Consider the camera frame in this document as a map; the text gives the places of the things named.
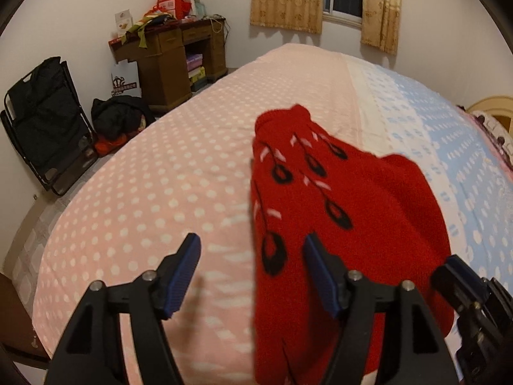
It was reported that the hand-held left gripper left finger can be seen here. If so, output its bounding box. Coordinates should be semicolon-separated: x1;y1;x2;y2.
43;233;202;385

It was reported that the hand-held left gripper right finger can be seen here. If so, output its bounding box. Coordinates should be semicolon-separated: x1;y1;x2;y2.
302;233;461;385

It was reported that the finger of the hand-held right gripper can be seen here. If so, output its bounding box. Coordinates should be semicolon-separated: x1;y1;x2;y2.
431;254;487;313

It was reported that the red knitted sweater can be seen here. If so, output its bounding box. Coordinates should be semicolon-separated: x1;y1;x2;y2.
249;104;455;385

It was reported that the pastel polka dot bed blanket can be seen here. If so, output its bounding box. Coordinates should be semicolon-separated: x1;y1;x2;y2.
32;42;513;385

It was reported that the orange cloth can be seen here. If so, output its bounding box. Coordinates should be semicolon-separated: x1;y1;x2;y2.
94;134;129;157

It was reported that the black bag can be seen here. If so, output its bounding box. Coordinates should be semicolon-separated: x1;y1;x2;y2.
91;95;155;145

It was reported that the brown wooden cabinet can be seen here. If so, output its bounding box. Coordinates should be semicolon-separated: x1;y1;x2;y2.
0;273;51;370

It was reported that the cream wooden headboard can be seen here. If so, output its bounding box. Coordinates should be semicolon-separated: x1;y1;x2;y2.
467;95;513;129

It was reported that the small cardboard box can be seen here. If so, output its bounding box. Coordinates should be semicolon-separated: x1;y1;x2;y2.
188;66;208;92

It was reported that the white paper bag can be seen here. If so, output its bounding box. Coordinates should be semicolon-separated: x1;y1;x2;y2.
111;62;142;99

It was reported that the brown wooden desk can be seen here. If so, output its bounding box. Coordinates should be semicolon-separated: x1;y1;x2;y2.
107;18;229;113

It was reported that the black folding chair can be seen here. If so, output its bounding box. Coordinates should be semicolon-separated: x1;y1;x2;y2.
0;57;99;196

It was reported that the colourful striped cloth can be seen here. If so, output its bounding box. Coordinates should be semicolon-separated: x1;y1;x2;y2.
122;12;177;51

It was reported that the white printed box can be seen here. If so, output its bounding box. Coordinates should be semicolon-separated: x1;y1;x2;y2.
114;10;134;35

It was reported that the red gift bag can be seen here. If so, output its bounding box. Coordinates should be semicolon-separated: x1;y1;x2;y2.
156;0;192;20

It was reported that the narrow yellow patterned curtain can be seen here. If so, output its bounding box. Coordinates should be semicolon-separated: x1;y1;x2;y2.
361;0;401;57

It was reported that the wide yellow patterned curtain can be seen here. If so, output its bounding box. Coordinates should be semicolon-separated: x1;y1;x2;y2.
250;0;323;35

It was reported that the white cable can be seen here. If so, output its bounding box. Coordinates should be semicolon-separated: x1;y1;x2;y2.
208;16;231;39

